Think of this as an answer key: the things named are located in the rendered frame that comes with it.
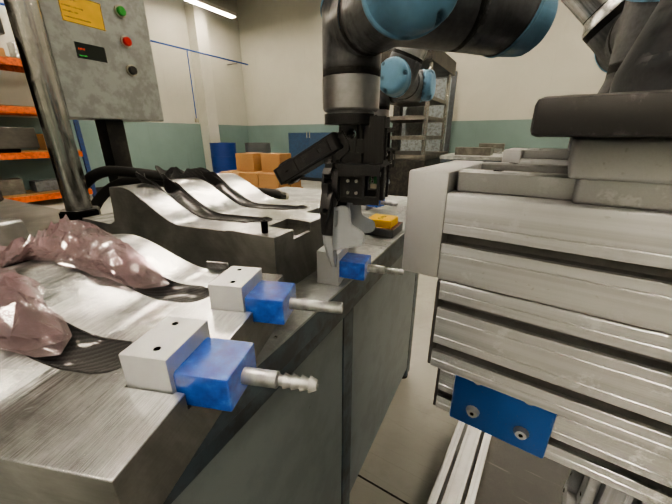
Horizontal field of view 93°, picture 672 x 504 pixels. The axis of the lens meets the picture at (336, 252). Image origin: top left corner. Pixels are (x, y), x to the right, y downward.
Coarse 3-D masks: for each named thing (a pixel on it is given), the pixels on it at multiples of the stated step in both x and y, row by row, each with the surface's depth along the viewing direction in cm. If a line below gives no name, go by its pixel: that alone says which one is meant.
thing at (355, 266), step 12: (324, 252) 48; (348, 252) 52; (324, 264) 49; (336, 264) 48; (348, 264) 48; (360, 264) 47; (372, 264) 49; (324, 276) 49; (336, 276) 49; (348, 276) 48; (360, 276) 48
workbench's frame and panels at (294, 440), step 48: (384, 288) 88; (336, 336) 63; (384, 336) 96; (336, 384) 67; (384, 384) 106; (240, 432) 40; (288, 432) 52; (336, 432) 72; (192, 480) 34; (240, 480) 42; (288, 480) 54; (336, 480) 77
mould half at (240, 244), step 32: (128, 192) 55; (160, 192) 58; (192, 192) 62; (256, 192) 73; (96, 224) 64; (128, 224) 58; (160, 224) 54; (192, 224) 52; (224, 224) 51; (256, 224) 49; (320, 224) 54; (192, 256) 52; (224, 256) 49; (256, 256) 45; (288, 256) 47
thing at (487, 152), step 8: (480, 144) 485; (488, 144) 480; (496, 144) 475; (504, 144) 470; (456, 152) 398; (464, 152) 393; (472, 152) 388; (480, 152) 383; (488, 152) 378; (496, 152) 427; (440, 160) 387; (448, 160) 382; (472, 160) 369; (480, 160) 364; (488, 160) 359; (496, 160) 355
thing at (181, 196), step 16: (144, 176) 61; (176, 176) 68; (192, 176) 69; (208, 176) 72; (176, 192) 61; (224, 192) 68; (192, 208) 59; (208, 208) 60; (272, 208) 62; (288, 208) 64; (304, 208) 62
